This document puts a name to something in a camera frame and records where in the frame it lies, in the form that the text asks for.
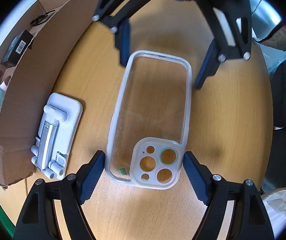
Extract white folding phone stand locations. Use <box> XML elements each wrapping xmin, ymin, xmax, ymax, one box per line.
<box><xmin>30</xmin><ymin>93</ymin><xmax>83</xmax><ymax>180</ymax></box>

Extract black charger box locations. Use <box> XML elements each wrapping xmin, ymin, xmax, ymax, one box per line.
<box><xmin>1</xmin><ymin>30</ymin><xmax>33</xmax><ymax>68</ymax></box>

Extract clear phone case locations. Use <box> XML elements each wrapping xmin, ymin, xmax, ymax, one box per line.
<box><xmin>105</xmin><ymin>50</ymin><xmax>193</xmax><ymax>190</ymax></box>

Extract brown cardboard tray box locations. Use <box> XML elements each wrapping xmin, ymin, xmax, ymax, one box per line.
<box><xmin>0</xmin><ymin>0</ymin><xmax>109</xmax><ymax>188</ymax></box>

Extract black sunglasses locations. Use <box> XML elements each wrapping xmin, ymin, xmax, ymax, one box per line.
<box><xmin>30</xmin><ymin>10</ymin><xmax>56</xmax><ymax>27</ymax></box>

